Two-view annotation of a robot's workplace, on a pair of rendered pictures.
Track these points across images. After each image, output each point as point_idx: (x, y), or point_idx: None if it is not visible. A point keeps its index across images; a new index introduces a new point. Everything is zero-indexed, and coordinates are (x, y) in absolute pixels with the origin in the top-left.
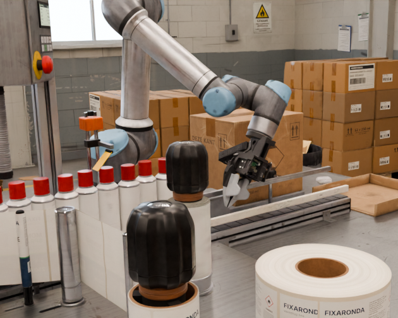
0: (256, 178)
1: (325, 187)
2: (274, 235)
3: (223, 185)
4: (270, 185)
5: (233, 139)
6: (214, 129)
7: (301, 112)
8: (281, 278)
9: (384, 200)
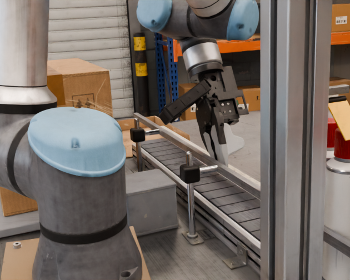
0: (237, 121)
1: None
2: None
3: (221, 144)
4: (140, 148)
5: (109, 95)
6: (61, 91)
7: (76, 58)
8: None
9: (146, 138)
